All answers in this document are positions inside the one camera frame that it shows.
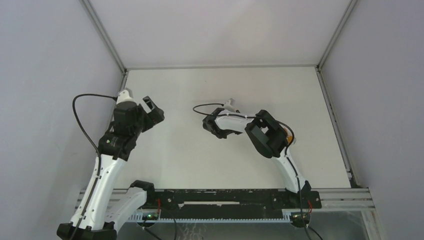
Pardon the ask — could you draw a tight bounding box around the orange faucet body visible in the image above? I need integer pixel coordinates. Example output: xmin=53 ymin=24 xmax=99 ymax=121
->
xmin=286 ymin=133 xmax=296 ymax=146

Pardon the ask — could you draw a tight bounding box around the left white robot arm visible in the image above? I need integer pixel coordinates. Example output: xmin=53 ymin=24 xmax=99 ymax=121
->
xmin=56 ymin=93 xmax=165 ymax=240

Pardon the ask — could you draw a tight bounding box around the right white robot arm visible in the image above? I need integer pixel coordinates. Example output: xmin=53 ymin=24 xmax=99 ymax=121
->
xmin=202 ymin=107 xmax=312 ymax=208

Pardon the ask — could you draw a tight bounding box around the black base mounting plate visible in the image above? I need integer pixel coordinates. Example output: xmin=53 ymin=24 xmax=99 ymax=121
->
xmin=141 ymin=188 xmax=323 ymax=221

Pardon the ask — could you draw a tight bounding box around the left green circuit board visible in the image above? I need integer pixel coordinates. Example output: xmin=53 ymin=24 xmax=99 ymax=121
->
xmin=142 ymin=213 xmax=159 ymax=222

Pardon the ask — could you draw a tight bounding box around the green circuit board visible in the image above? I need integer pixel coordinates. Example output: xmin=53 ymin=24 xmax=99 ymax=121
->
xmin=290 ymin=213 xmax=311 ymax=224
xmin=142 ymin=213 xmax=159 ymax=222

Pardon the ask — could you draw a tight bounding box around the right green circuit board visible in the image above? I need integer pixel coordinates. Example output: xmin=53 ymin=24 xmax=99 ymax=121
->
xmin=290 ymin=213 xmax=311 ymax=224

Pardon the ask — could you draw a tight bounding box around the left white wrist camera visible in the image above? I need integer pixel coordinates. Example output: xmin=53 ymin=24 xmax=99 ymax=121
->
xmin=116 ymin=88 xmax=135 ymax=104

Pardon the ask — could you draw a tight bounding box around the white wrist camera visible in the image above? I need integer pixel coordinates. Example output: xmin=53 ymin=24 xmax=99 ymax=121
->
xmin=116 ymin=88 xmax=135 ymax=104
xmin=223 ymin=98 xmax=237 ymax=113

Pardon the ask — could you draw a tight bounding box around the right black camera cable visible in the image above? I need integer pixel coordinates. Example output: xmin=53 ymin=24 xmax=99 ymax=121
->
xmin=192 ymin=103 xmax=229 ymax=117

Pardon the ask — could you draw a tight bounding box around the black camera cable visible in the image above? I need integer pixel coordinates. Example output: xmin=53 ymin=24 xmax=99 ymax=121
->
xmin=72 ymin=94 xmax=119 ymax=157
xmin=192 ymin=103 xmax=229 ymax=117

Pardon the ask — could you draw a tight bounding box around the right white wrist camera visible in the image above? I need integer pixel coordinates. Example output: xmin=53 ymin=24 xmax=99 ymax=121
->
xmin=223 ymin=98 xmax=237 ymax=113

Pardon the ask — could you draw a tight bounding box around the left black camera cable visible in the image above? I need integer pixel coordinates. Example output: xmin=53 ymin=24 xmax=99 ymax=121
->
xmin=72 ymin=94 xmax=119 ymax=157

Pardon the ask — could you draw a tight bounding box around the white slotted cable duct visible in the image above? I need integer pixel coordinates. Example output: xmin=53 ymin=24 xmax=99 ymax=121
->
xmin=126 ymin=211 xmax=292 ymax=224

